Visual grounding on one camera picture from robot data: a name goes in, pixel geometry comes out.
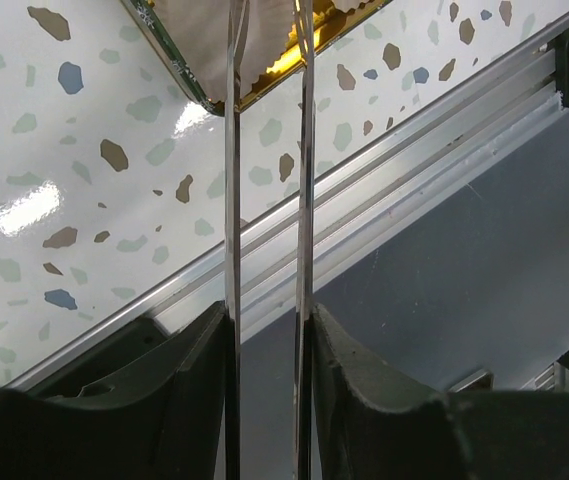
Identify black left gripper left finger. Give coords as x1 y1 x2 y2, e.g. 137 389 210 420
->
0 302 225 479

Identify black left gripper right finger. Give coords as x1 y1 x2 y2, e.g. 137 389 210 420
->
313 305 569 479

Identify green square cookie tin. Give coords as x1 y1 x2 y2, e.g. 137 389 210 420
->
123 1 387 116

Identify metal tongs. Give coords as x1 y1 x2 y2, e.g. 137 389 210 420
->
224 1 315 479

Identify aluminium rail frame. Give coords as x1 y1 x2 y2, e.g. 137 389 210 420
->
8 12 569 390

